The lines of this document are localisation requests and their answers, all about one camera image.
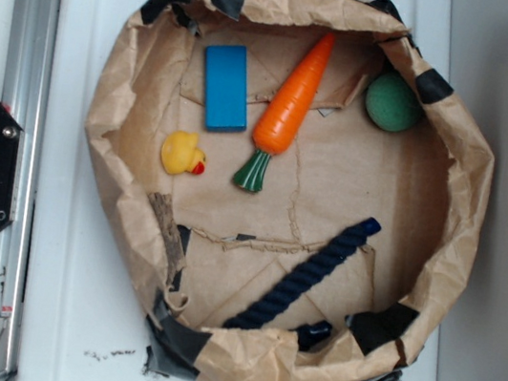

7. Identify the blue wooden block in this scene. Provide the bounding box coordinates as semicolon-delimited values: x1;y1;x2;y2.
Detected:
204;45;247;133

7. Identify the brown paper bag bin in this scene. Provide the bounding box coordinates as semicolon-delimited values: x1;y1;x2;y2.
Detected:
85;0;494;381

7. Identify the orange toy carrot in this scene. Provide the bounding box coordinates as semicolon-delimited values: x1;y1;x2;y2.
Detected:
232;33;336;193

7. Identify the yellow rubber duck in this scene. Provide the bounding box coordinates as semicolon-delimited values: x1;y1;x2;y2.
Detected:
160;130;206;175

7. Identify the green foam ball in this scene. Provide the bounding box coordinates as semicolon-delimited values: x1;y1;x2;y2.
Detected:
365;72;423;133

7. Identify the dark blue rope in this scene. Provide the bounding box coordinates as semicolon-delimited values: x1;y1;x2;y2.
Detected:
220;196;384;362

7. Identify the aluminium extrusion rail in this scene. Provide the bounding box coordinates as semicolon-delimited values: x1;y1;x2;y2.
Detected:
0;0;61;381

